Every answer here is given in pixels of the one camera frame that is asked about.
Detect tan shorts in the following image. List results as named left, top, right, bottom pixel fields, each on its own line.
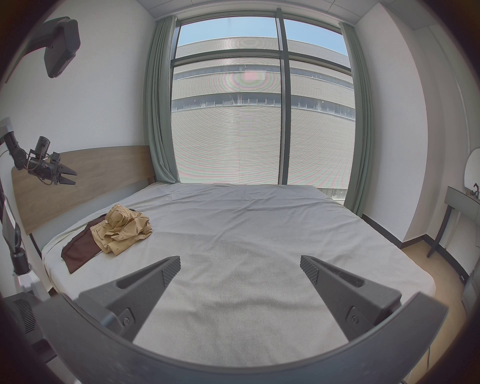
left=90, top=203, right=154, bottom=256

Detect bed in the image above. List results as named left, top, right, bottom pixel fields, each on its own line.
left=11, top=145, right=436, bottom=366

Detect window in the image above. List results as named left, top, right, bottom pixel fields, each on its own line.
left=170, top=15, right=355, bottom=205

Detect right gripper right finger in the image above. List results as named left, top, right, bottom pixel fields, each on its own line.
left=300, top=255, right=403, bottom=343

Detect grey small table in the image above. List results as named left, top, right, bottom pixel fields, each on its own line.
left=425, top=185, right=480, bottom=271

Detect brown shorts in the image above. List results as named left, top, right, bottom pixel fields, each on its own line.
left=61, top=214, right=109, bottom=274

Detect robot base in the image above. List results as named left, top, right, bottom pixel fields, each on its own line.
left=0, top=272, right=51, bottom=361

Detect round white mirror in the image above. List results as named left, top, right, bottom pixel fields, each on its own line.
left=464, top=148, right=480, bottom=192

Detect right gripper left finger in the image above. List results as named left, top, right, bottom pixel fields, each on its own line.
left=78, top=256, right=182, bottom=343

